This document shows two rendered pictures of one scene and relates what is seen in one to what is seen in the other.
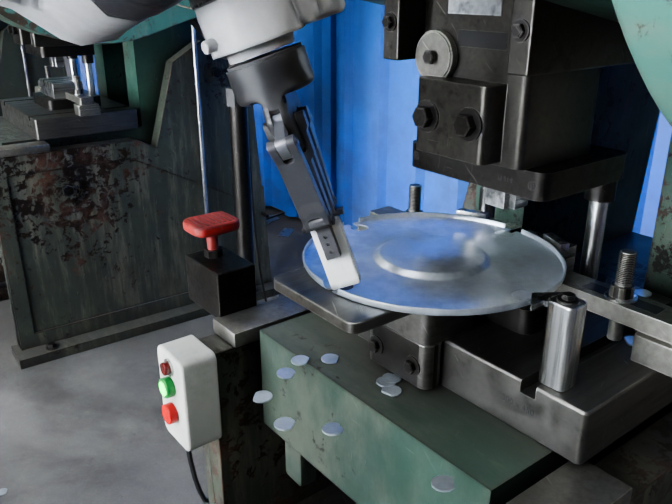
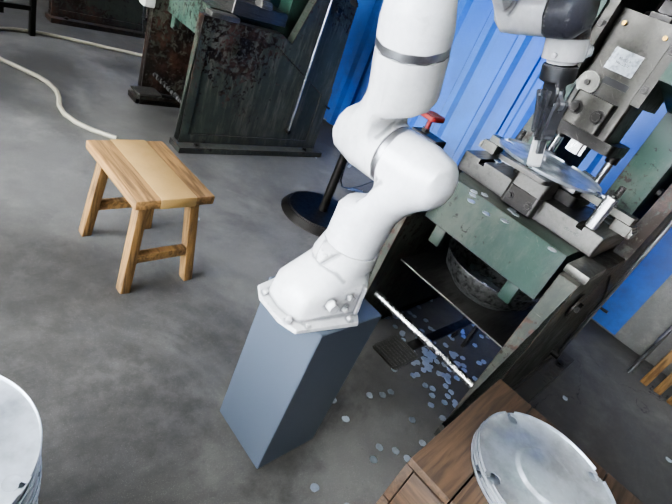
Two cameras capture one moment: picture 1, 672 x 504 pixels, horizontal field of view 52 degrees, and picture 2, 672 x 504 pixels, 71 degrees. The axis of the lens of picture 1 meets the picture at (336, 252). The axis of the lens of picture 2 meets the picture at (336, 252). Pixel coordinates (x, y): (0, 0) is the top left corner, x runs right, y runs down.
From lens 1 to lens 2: 0.79 m
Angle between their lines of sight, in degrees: 18
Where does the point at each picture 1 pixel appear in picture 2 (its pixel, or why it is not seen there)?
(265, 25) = (580, 56)
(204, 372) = not seen: hidden behind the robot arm
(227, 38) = (564, 55)
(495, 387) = (562, 223)
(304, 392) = (466, 205)
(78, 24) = (518, 27)
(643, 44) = not seen: outside the picture
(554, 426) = (586, 241)
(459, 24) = (606, 73)
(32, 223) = (212, 65)
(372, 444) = (503, 232)
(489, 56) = (615, 92)
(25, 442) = not seen: hidden behind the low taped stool
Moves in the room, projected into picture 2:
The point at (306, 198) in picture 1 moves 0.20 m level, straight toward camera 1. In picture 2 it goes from (552, 127) to (603, 165)
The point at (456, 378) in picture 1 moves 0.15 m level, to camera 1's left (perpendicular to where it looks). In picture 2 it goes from (542, 216) to (494, 200)
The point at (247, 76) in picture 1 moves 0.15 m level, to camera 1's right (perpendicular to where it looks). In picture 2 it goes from (560, 72) to (615, 96)
